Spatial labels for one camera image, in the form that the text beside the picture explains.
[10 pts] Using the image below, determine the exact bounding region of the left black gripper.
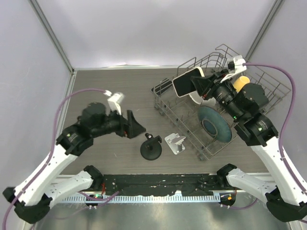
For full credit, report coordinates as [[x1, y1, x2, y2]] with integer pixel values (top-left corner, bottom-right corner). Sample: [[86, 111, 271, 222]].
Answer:
[[92, 106, 146, 139]]

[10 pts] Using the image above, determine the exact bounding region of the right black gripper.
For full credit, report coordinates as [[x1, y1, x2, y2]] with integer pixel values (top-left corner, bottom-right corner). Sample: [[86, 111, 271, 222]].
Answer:
[[190, 69, 244, 121]]

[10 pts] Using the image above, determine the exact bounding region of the white cased smartphone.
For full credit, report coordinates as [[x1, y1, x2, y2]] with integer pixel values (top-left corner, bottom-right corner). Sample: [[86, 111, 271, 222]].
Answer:
[[172, 67, 204, 98]]

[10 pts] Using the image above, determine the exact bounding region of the black round phone stand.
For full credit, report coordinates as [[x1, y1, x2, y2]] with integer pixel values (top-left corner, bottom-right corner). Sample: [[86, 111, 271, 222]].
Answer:
[[140, 133, 162, 161]]

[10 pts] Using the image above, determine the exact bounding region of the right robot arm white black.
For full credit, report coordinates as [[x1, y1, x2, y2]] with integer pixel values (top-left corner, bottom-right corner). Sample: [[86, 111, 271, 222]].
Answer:
[[190, 70, 307, 222]]

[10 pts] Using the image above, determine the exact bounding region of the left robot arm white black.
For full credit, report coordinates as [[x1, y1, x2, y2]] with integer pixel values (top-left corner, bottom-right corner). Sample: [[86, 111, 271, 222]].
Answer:
[[2, 103, 146, 224]]

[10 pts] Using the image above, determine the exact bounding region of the silver phone stand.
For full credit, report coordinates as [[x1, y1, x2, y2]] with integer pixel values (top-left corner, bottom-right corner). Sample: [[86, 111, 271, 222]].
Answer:
[[165, 133, 186, 155]]

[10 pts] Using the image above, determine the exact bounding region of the white plate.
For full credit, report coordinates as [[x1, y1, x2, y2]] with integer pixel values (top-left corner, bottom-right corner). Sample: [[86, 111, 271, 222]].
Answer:
[[189, 92, 216, 107]]

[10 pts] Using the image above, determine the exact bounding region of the yellow mug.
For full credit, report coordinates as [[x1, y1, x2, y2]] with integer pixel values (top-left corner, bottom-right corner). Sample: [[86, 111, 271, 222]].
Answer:
[[233, 76, 250, 92]]

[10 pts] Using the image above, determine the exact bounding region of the blue ceramic plate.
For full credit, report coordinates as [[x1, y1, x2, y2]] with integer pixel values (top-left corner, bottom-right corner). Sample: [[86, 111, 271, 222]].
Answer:
[[198, 106, 232, 143]]

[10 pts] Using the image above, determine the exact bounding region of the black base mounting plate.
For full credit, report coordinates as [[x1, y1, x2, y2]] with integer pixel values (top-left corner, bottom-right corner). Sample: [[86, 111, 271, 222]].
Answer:
[[104, 173, 234, 196]]

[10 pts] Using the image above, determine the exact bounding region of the grey wire dish rack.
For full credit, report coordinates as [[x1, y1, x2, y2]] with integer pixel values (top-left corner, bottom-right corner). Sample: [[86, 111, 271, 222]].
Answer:
[[153, 44, 291, 161]]

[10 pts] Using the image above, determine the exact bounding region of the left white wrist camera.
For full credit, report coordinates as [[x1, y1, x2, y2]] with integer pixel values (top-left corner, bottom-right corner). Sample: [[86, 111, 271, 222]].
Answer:
[[107, 92, 125, 115]]

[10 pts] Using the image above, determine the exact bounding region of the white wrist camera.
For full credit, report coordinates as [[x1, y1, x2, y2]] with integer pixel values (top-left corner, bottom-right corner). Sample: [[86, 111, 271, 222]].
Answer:
[[220, 55, 247, 83], [107, 92, 125, 115]]

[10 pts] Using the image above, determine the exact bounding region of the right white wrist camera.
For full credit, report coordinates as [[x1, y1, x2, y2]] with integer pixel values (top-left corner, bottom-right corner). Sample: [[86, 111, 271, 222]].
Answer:
[[220, 55, 247, 83]]

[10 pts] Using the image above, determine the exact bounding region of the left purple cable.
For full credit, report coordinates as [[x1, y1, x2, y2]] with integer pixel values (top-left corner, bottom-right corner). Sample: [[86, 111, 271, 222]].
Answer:
[[4, 88, 112, 219]]

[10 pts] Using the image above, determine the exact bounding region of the purple cable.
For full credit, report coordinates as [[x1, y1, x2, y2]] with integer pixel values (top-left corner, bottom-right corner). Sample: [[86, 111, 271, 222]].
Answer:
[[243, 61, 307, 204], [4, 88, 112, 219]]

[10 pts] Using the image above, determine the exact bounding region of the slotted cable duct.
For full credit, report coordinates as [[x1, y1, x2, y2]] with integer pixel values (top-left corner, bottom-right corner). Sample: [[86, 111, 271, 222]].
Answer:
[[60, 193, 220, 204]]

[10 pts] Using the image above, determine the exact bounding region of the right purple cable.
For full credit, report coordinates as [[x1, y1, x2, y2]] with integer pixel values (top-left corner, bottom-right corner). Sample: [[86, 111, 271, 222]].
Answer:
[[243, 61, 307, 204]]

